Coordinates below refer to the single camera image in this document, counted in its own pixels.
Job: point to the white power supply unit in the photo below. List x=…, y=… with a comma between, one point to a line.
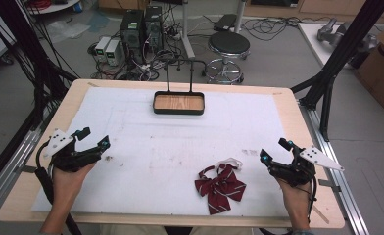
x=112, y=52
x=102, y=45

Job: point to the person's beige pants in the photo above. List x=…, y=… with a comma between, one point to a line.
x=131, y=230

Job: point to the white floor board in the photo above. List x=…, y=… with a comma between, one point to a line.
x=314, y=42

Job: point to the flat black device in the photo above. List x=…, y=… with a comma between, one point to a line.
x=225, y=22

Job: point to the brown cardboard box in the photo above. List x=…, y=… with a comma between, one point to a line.
x=381, y=71

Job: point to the black round stool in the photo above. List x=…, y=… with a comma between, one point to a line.
x=229, y=45

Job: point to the black rack with wooden tray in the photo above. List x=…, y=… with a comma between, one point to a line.
x=179, y=103

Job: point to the white foam mat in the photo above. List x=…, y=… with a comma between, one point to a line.
x=167, y=153

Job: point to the aluminium rail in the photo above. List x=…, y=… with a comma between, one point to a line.
x=337, y=156
x=7, y=169

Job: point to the grey machine on board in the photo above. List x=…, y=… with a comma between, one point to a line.
x=342, y=34

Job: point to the clear plastic sheet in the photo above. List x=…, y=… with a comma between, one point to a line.
x=66, y=31

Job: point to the person's right hand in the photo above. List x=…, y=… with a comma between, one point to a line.
x=297, y=202

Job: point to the red striped bow tie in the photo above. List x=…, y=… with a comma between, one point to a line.
x=220, y=189

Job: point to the white round table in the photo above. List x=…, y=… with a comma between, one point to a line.
x=54, y=6

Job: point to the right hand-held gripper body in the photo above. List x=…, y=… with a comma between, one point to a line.
x=306, y=163

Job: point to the black metal frame strut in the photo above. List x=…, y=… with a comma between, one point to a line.
x=340, y=55
x=26, y=49

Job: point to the white desk leg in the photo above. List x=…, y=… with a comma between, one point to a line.
x=186, y=29
x=239, y=14

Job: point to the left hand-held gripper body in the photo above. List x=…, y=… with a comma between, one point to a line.
x=60, y=143

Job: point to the person's left hand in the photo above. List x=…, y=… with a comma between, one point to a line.
x=66, y=186

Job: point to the black computer tower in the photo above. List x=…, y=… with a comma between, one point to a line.
x=154, y=27
x=132, y=36

